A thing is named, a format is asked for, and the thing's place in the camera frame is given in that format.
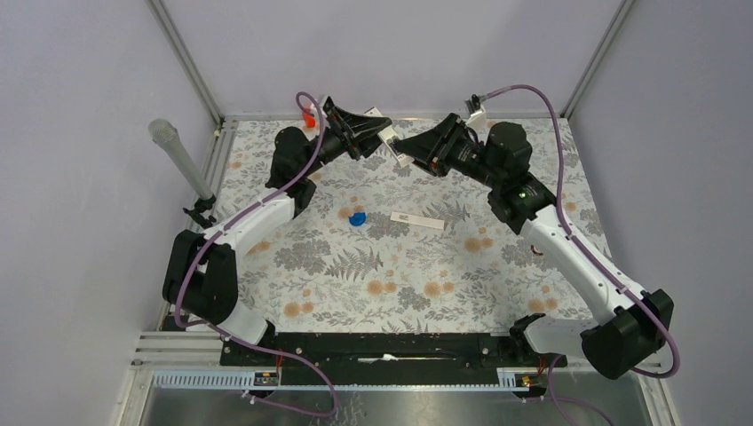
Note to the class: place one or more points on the floral patterned table mat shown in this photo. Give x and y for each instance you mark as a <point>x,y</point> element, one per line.
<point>318,273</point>

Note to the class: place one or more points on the blue plastic piece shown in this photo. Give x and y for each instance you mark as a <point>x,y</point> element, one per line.
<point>357,218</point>

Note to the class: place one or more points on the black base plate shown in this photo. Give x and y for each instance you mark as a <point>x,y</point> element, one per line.
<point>365,359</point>

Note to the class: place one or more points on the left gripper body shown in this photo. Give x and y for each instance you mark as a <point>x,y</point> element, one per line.
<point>338,139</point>

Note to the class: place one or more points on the white remote control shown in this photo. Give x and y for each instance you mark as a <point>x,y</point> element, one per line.
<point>388,138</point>

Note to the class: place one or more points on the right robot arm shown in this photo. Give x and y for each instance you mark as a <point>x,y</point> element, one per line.
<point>627,324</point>

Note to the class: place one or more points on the microphone on black tripod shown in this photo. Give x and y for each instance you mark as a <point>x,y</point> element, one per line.
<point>166,136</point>

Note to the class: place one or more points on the red plastic piece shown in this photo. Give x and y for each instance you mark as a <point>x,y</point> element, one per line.
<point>309,119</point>

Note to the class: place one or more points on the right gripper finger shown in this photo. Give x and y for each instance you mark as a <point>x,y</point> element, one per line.
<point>425,163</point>
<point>430,142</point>

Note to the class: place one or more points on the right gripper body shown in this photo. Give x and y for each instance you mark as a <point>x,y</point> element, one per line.
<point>456,152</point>

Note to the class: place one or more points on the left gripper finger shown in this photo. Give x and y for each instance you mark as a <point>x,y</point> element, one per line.
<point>365,146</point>
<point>354,126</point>

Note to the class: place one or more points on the white remote battery cover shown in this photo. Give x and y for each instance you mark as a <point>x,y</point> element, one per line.
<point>409,219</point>

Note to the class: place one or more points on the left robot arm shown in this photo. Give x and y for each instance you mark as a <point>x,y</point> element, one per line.
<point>202,273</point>

